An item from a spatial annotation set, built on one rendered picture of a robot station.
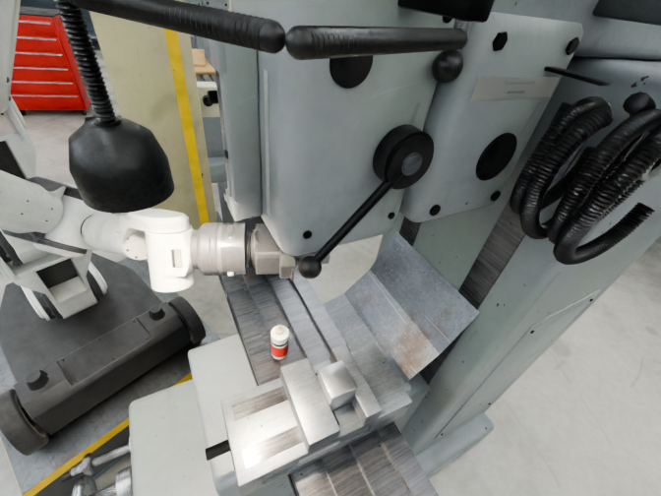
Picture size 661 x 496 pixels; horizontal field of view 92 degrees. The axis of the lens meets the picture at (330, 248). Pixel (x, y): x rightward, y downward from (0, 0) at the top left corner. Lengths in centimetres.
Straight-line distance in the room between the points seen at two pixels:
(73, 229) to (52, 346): 76
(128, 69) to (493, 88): 192
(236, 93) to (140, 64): 177
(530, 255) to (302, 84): 53
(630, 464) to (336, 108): 221
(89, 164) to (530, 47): 44
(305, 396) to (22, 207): 56
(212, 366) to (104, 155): 69
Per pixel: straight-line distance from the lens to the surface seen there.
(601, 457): 225
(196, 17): 20
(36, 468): 145
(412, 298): 90
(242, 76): 38
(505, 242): 72
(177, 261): 55
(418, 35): 24
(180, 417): 100
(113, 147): 30
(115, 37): 212
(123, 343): 132
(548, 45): 49
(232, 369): 90
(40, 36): 498
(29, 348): 148
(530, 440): 206
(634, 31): 67
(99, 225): 70
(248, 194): 43
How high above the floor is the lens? 160
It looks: 40 degrees down
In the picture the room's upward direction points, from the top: 8 degrees clockwise
